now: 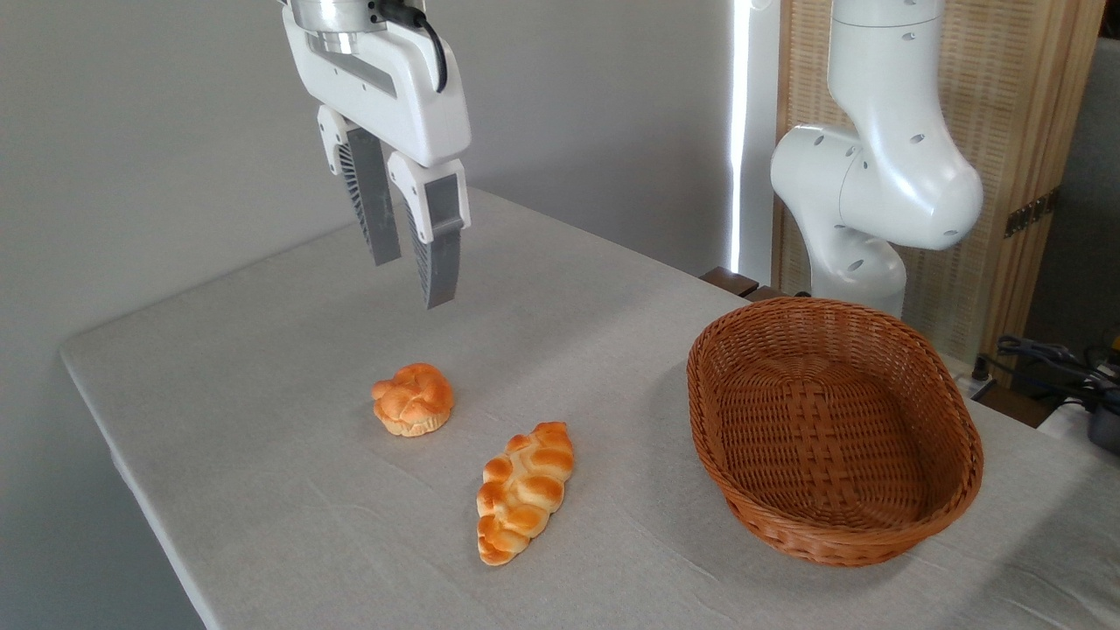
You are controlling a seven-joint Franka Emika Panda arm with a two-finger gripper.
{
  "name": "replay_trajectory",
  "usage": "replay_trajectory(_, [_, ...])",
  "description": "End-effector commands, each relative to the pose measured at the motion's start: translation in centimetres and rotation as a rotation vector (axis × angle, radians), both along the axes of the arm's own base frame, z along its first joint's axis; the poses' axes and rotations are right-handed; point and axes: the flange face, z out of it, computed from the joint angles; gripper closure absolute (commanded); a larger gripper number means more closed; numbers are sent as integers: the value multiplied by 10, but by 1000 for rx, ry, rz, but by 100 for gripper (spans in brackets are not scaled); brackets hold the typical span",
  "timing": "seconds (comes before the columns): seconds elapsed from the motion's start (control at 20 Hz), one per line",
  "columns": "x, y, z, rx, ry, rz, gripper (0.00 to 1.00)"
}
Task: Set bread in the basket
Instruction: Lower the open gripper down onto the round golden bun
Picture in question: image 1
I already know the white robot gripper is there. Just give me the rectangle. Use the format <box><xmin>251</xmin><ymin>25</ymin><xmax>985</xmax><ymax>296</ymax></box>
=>
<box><xmin>282</xmin><ymin>7</ymin><xmax>473</xmax><ymax>310</ymax></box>

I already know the black cable bundle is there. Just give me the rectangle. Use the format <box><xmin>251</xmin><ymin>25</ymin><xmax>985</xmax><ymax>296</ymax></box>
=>
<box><xmin>973</xmin><ymin>334</ymin><xmax>1120</xmax><ymax>414</ymax></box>

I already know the dark brown wooden furniture piece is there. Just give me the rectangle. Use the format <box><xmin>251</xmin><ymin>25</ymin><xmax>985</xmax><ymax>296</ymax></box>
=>
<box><xmin>700</xmin><ymin>267</ymin><xmax>787</xmax><ymax>304</ymax></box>

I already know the wooden woven folding screen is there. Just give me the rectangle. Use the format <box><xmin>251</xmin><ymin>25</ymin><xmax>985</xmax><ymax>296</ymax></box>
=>
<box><xmin>772</xmin><ymin>0</ymin><xmax>1108</xmax><ymax>364</ymax></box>

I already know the brown oval wicker basket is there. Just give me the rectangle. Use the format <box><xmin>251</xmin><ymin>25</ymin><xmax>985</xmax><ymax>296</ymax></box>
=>
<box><xmin>686</xmin><ymin>297</ymin><xmax>985</xmax><ymax>568</ymax></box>

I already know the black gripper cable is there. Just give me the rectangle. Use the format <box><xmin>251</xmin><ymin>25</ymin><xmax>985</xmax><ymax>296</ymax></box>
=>
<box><xmin>372</xmin><ymin>0</ymin><xmax>449</xmax><ymax>94</ymax></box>

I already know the light grey tablecloth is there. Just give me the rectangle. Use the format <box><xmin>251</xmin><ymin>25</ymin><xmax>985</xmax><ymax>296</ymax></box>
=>
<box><xmin>59</xmin><ymin>185</ymin><xmax>1120</xmax><ymax>630</ymax></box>

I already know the long braided bread loaf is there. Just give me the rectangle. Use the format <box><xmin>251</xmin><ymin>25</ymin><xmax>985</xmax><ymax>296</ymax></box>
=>
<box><xmin>476</xmin><ymin>421</ymin><xmax>576</xmax><ymax>567</ymax></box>

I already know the dark metal screen hinge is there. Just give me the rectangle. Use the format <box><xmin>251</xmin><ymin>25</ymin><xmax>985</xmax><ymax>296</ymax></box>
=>
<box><xmin>1004</xmin><ymin>191</ymin><xmax>1061</xmax><ymax>239</ymax></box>

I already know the round knotted bread bun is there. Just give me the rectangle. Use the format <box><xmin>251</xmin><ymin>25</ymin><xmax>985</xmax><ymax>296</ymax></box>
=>
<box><xmin>370</xmin><ymin>362</ymin><xmax>456</xmax><ymax>438</ymax></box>

